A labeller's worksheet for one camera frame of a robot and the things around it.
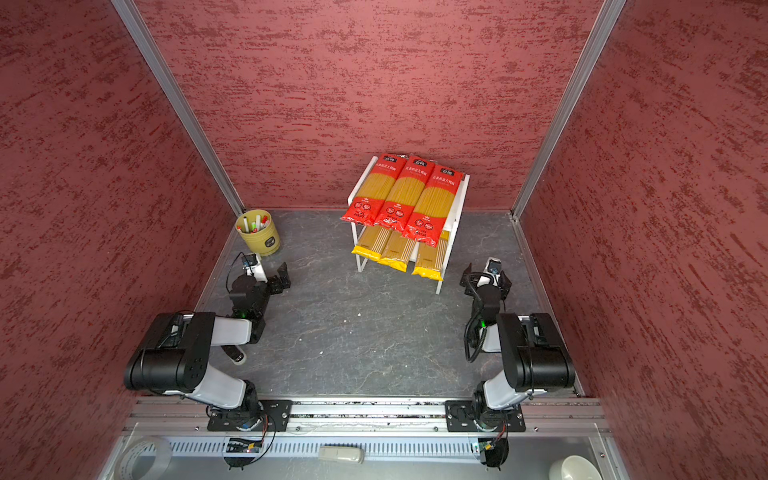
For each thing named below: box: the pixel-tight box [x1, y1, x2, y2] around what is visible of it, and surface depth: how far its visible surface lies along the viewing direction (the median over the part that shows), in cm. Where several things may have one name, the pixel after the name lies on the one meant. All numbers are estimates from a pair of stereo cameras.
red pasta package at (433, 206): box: [403, 165, 464, 248], surface depth 75 cm
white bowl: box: [548, 454, 603, 480], surface depth 62 cm
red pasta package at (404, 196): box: [374, 156, 437, 232], surface depth 77 cm
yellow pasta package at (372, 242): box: [351, 225, 392, 260], surface depth 90 cm
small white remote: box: [318, 446, 365, 464], surface depth 67 cm
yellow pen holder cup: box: [235, 209, 281, 256], surface depth 102 cm
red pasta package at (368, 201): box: [341, 153, 407, 226], surface depth 79 cm
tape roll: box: [115, 436, 172, 480], surface depth 68 cm
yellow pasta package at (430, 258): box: [411, 230, 450, 281], surface depth 85 cm
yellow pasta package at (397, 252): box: [378, 230, 416, 273], surface depth 87 cm
